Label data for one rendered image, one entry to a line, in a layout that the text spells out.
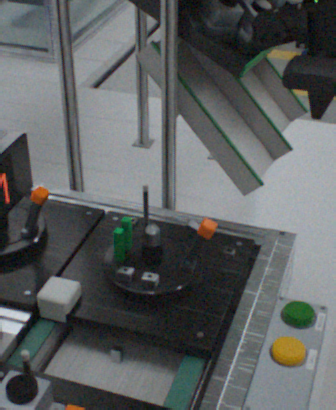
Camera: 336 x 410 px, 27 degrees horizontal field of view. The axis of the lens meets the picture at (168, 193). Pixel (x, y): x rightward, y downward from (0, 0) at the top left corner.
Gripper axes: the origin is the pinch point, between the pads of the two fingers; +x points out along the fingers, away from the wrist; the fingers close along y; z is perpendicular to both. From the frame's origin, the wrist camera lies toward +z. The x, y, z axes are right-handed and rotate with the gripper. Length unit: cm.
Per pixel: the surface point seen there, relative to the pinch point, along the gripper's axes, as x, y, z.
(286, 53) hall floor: 125, -321, 56
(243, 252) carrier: 28.4, -3.2, 8.3
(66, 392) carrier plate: 28.4, 28.9, 21.2
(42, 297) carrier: 26.6, 17.0, 30.4
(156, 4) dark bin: -2.1, -17.4, 26.7
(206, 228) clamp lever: 18.5, 6.0, 11.5
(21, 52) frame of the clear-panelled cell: 37, -80, 89
